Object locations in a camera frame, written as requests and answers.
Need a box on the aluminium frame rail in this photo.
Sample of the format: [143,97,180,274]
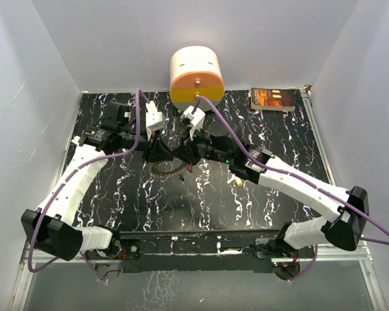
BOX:
[300,89,336,186]

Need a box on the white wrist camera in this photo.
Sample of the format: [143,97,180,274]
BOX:
[145,101,165,139]
[180,106,206,140]

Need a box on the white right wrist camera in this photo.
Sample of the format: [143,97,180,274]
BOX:
[180,106,206,140]

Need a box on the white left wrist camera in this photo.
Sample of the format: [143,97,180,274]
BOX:
[145,101,165,139]

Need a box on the yellow key tag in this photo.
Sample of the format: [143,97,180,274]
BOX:
[227,174,244,187]

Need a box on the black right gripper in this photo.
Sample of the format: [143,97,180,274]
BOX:
[171,124,232,167]

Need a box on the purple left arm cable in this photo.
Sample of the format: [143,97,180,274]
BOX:
[26,87,152,282]

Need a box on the round three-drawer mini cabinet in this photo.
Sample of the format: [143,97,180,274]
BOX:
[170,46,224,111]

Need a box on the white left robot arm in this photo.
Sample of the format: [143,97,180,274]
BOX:
[21,101,172,261]

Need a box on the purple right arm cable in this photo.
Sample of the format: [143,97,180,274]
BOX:
[193,96,389,281]

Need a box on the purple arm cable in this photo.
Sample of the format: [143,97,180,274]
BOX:
[193,96,389,281]
[26,87,152,282]

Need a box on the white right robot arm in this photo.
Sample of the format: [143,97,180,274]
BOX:
[172,119,369,257]

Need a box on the orange brown book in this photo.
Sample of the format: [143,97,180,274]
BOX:
[251,88,295,112]

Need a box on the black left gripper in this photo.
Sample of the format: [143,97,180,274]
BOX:
[119,128,174,163]

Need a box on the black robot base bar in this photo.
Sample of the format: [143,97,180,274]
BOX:
[119,229,314,275]

